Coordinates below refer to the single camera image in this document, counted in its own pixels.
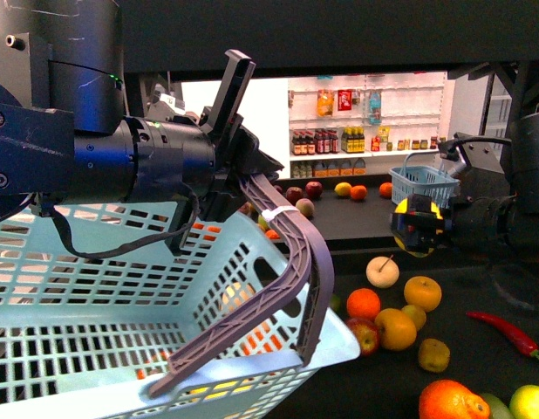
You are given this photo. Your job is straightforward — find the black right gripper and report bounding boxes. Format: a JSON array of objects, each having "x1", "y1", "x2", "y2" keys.
[{"x1": 390, "y1": 194, "x2": 461, "y2": 254}]

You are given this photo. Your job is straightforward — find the far maroon apple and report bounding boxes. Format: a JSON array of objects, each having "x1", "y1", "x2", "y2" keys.
[{"x1": 285, "y1": 187, "x2": 304, "y2": 205}]

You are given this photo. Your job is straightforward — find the red chili pepper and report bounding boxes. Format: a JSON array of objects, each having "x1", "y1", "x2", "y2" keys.
[{"x1": 466, "y1": 312, "x2": 539, "y2": 360}]

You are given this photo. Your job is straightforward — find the red yellow apple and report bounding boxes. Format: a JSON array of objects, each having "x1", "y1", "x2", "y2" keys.
[{"x1": 345, "y1": 317, "x2": 379, "y2": 357}]

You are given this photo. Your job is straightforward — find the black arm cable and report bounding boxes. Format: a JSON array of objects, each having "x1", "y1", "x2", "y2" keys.
[{"x1": 31, "y1": 191, "x2": 201, "y2": 261}]

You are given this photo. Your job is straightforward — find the far dark red apple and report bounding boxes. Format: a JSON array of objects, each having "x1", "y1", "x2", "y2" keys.
[{"x1": 304, "y1": 181, "x2": 324, "y2": 201}]

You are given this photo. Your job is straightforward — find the small blue basket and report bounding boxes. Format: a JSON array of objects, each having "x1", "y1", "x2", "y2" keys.
[{"x1": 389, "y1": 153, "x2": 460, "y2": 209}]

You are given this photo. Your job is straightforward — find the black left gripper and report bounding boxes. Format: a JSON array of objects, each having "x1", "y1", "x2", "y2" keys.
[{"x1": 133, "y1": 50, "x2": 283, "y2": 218}]

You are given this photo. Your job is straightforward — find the white store shelving unit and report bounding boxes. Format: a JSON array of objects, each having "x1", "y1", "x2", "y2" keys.
[{"x1": 288, "y1": 72, "x2": 451, "y2": 178}]

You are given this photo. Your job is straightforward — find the white zip tie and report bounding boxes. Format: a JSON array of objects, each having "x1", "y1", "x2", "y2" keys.
[{"x1": 261, "y1": 205, "x2": 299, "y2": 223}]

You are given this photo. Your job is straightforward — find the yellow orange round fruit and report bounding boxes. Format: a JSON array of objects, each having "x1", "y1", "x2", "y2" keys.
[{"x1": 404, "y1": 276, "x2": 442, "y2": 313}]

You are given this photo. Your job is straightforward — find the yellow orange apple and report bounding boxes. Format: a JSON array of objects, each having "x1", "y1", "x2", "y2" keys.
[{"x1": 374, "y1": 308, "x2": 417, "y2": 352}]

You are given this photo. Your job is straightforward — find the brown kiwi fruit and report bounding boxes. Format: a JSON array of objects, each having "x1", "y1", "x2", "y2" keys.
[{"x1": 418, "y1": 338, "x2": 451, "y2": 374}]

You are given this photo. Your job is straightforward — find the cream apple with stem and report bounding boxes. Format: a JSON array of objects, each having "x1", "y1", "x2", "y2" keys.
[{"x1": 365, "y1": 256, "x2": 400, "y2": 289}]

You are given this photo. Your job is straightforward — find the green lime upper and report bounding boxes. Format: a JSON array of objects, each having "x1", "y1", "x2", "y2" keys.
[{"x1": 329, "y1": 294, "x2": 342, "y2": 313}]

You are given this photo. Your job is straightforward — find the small orange right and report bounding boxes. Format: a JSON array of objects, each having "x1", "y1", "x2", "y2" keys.
[{"x1": 346, "y1": 288, "x2": 381, "y2": 321}]

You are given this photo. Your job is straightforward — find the green apple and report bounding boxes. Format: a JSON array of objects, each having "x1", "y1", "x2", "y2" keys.
[{"x1": 508, "y1": 384, "x2": 539, "y2": 419}]

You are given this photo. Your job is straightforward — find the black display shelf frame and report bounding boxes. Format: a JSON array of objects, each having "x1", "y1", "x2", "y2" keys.
[{"x1": 119, "y1": 1, "x2": 539, "y2": 125}]

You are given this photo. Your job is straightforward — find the far peach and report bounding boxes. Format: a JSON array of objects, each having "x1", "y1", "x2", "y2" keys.
[{"x1": 296, "y1": 198, "x2": 315, "y2": 218}]

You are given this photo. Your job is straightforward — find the grey basket handle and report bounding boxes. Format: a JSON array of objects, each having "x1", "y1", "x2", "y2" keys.
[{"x1": 147, "y1": 174, "x2": 334, "y2": 399}]

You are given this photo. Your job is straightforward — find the far shelf lemon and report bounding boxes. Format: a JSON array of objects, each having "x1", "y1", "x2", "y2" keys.
[{"x1": 334, "y1": 182, "x2": 351, "y2": 197}]

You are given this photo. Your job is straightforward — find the large orange by basket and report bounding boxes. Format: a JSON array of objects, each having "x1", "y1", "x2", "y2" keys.
[{"x1": 419, "y1": 380, "x2": 491, "y2": 419}]

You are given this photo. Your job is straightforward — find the light teal shopping basket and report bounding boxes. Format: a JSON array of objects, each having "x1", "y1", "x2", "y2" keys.
[{"x1": 0, "y1": 210, "x2": 359, "y2": 418}]

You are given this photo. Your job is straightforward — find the far shelf orange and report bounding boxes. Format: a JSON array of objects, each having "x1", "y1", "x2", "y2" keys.
[{"x1": 350, "y1": 185, "x2": 368, "y2": 201}]

